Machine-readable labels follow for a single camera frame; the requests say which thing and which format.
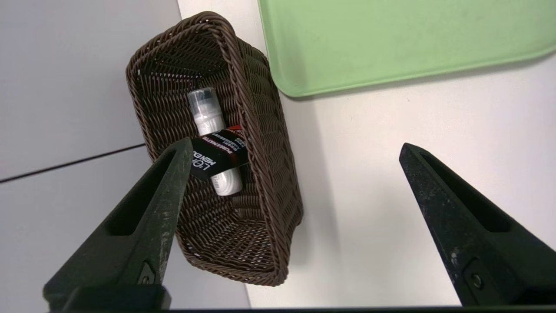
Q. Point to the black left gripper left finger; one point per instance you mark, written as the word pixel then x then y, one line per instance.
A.
pixel 139 234

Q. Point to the dark brown wicker basket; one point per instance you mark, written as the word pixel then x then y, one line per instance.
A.
pixel 260 174

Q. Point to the light green plastic tray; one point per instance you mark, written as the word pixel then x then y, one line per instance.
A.
pixel 391 39

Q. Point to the white bottle with clear cap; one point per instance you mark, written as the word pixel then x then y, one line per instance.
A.
pixel 208 117

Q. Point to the black cosmetic tube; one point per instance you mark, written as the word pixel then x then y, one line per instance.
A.
pixel 219 154

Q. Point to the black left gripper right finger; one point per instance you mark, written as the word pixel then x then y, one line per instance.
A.
pixel 478 243

